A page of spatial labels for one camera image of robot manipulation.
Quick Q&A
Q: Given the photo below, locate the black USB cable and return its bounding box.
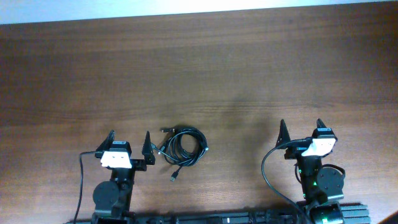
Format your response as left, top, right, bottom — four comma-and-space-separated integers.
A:
162, 126, 209, 182

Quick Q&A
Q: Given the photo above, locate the camera cable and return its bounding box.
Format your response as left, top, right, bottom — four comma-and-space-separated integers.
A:
73, 151, 98, 224
261, 139, 313, 224

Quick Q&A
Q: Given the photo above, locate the right camera cable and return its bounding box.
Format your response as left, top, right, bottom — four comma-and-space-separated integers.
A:
261, 139, 313, 224

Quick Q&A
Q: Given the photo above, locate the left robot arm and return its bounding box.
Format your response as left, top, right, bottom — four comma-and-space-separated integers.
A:
91, 130, 155, 224

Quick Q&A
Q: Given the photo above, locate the left camera cable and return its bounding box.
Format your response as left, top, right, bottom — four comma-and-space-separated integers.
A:
73, 151, 98, 224

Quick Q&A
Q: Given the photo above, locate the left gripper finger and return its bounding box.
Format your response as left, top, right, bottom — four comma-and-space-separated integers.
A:
142, 131, 155, 165
96, 129, 115, 152

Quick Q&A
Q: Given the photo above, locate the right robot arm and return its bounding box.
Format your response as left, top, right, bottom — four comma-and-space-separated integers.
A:
275, 119, 345, 223

